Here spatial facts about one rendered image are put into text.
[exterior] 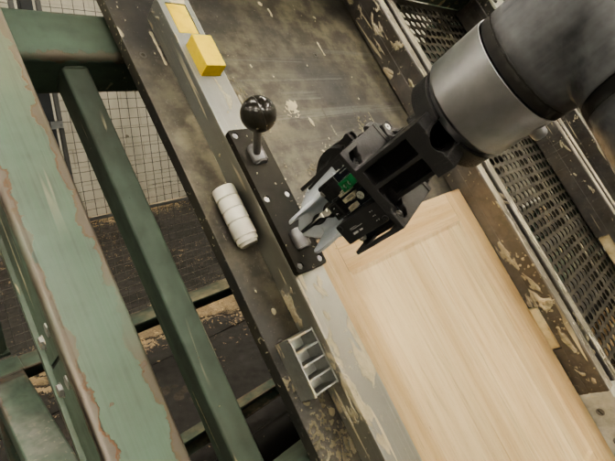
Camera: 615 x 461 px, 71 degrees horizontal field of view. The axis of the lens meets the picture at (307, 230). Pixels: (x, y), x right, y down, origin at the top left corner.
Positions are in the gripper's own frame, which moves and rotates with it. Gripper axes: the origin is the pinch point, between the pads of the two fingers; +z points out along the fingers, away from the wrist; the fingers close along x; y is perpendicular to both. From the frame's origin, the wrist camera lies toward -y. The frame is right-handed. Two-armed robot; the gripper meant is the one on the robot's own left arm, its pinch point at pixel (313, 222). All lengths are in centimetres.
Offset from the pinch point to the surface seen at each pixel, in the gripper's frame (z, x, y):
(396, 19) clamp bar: 5, -17, -63
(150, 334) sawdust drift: 247, 2, -71
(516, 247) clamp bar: 6, 31, -42
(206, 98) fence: 8.0, -20.1, -8.4
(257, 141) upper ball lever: 2.8, -10.8, -4.7
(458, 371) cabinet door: 10.4, 32.1, -12.3
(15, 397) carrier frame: 103, -12, 17
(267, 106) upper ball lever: -3.8, -11.8, -2.2
